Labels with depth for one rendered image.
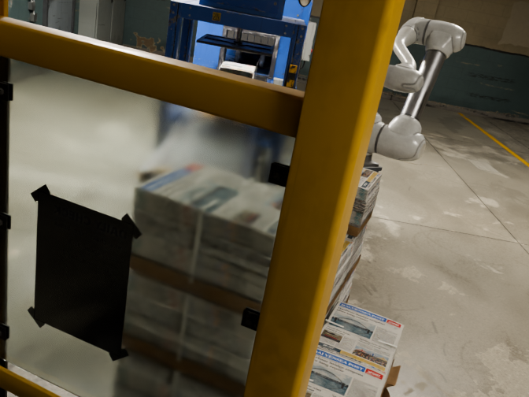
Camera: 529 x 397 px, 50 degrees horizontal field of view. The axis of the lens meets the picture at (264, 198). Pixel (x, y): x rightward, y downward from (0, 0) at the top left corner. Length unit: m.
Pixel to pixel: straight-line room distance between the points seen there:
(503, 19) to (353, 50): 11.52
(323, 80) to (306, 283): 0.30
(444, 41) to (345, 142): 2.31
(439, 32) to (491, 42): 9.16
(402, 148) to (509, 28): 9.60
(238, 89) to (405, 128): 2.07
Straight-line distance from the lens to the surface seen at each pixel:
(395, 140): 2.83
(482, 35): 12.15
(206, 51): 6.46
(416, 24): 3.12
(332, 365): 2.06
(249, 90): 0.82
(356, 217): 2.45
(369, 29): 0.75
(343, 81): 0.76
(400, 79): 2.61
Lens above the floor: 1.79
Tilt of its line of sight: 21 degrees down
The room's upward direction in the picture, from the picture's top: 11 degrees clockwise
